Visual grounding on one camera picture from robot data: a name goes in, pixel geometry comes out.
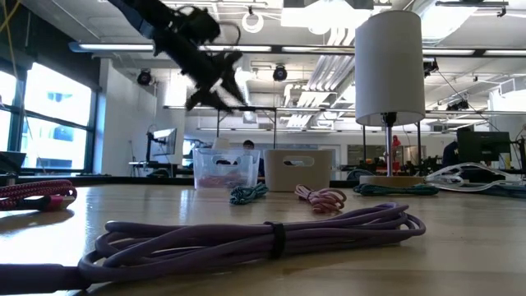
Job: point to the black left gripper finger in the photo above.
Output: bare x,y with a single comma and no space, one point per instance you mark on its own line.
235,90
214,102

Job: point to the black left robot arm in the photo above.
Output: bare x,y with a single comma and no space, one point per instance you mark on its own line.
139,12

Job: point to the black ceiling spotlight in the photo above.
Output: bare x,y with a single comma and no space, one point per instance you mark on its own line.
144,77
280,73

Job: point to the person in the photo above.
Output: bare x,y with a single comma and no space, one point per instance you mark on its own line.
248,144
450,154

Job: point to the grey computer monitor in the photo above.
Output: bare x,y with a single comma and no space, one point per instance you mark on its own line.
164,140

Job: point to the clear plastic bin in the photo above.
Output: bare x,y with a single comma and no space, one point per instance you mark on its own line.
205,172

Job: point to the grey plastic bin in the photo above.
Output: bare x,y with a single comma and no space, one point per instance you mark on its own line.
296,177

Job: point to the white shade table lamp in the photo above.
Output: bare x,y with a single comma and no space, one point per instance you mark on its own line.
388,66

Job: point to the black computer monitor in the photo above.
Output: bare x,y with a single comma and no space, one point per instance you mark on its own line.
483,146

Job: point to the black metal stand frame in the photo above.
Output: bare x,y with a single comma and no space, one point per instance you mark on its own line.
259,108

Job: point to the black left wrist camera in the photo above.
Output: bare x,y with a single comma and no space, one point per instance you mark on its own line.
199,24

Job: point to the black aluminium table frame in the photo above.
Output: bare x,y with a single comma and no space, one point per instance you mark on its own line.
123,180

